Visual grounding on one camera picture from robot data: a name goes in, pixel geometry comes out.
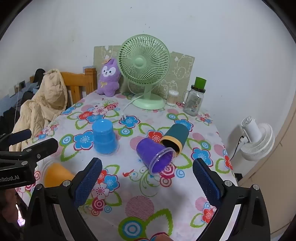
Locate white clip fan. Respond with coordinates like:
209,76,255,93
239,117,275,161

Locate dark teal cup yellow rim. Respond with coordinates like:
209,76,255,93
160,123,190,156

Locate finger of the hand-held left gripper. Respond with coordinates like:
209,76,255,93
0,129,32,151
0,138,59,166

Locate floral tablecloth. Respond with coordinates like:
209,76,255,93
15,90,238,241

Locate white fan power cable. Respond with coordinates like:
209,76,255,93
121,93,146,122

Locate purple plastic cup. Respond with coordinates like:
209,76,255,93
136,138,176,174

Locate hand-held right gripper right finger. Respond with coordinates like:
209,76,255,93
192,158,271,241

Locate wooden chair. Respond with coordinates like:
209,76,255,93
60,68,97,107

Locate orange plastic cup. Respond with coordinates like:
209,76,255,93
43,162,75,188

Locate glass jar green lid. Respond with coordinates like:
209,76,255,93
183,77,207,117

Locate dark clothes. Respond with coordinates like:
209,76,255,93
30,69,46,84

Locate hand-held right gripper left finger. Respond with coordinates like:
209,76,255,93
23,157,103,241

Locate cotton swab container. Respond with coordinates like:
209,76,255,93
167,89,180,107

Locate white charging cable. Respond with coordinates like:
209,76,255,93
13,85,21,127

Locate green desk fan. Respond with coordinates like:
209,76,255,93
118,35,171,110

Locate beige blanket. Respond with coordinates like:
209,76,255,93
11,69,68,151

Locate blue plastic cup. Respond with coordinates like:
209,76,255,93
92,119,119,155

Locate beige wooden door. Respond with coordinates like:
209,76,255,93
238,93,296,235

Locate black fan cable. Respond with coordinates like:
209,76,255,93
230,134,246,161

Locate purple plush toy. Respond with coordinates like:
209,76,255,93
96,58,121,96

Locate cartoon printed board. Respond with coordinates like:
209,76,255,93
93,45,195,102

